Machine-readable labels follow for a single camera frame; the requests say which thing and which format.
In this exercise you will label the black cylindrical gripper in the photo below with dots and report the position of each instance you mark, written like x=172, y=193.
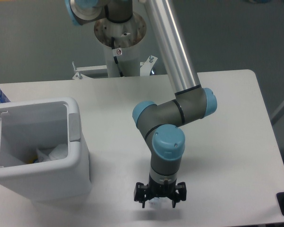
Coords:
x=176, y=193

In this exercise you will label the crushed clear plastic bottle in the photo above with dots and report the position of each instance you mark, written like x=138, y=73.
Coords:
x=159, y=202

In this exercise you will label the white paper bag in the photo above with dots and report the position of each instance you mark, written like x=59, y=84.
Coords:
x=51, y=154

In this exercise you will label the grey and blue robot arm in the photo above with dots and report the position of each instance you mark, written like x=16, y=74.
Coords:
x=159, y=125

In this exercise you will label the white plastic trash can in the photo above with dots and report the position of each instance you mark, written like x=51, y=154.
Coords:
x=44, y=123

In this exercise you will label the yellow packaging in trash can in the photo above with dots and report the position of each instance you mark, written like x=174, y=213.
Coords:
x=32, y=160

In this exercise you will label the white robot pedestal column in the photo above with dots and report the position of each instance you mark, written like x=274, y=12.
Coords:
x=121, y=43

